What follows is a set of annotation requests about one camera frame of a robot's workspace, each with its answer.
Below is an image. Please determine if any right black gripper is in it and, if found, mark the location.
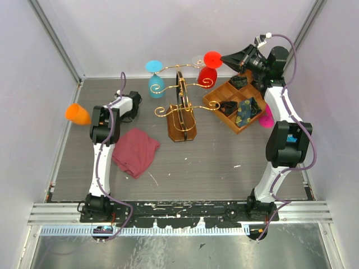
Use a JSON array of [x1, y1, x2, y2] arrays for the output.
[[219, 44, 268, 76]]

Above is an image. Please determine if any red wine glass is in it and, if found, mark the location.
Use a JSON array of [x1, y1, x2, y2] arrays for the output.
[[197, 51, 223, 89]]

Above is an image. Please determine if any pink wine glass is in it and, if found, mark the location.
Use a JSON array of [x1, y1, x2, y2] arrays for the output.
[[259, 104, 274, 128]]

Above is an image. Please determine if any blue wine glass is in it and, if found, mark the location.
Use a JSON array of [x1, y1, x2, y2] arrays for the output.
[[287, 134, 297, 143], [145, 60, 165, 99]]

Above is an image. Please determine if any orange wine glass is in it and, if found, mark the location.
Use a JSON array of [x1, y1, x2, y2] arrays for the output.
[[65, 103, 91, 126]]

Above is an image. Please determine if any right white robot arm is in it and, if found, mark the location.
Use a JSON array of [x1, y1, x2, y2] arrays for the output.
[[221, 33, 313, 221]]

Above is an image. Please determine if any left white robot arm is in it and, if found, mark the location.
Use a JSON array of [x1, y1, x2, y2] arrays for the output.
[[80, 91, 142, 222]]

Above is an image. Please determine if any clear wine glass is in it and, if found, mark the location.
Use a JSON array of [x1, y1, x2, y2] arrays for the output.
[[192, 55, 205, 80]]

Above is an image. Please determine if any dark green rolled tie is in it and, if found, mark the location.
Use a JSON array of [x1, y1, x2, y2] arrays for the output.
[[229, 76, 248, 90]]

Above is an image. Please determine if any wooden compartment tray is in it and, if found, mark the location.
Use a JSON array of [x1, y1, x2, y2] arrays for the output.
[[202, 71, 266, 134]]

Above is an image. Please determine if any blue floral folded tie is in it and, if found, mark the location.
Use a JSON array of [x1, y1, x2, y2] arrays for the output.
[[235, 97, 262, 128]]

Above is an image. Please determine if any black rolled tie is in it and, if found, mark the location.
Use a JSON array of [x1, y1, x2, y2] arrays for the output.
[[216, 101, 238, 117]]

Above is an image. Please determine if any dark red cloth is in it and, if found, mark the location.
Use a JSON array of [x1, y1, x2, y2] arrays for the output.
[[112, 128, 160, 179]]

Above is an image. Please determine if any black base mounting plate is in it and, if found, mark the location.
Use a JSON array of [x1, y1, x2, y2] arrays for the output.
[[77, 200, 279, 229]]

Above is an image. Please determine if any gold wire wine glass rack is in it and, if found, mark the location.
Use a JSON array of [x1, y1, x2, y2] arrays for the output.
[[149, 64, 220, 142]]

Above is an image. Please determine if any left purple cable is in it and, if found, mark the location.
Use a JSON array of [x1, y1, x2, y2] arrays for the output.
[[94, 71, 134, 242]]

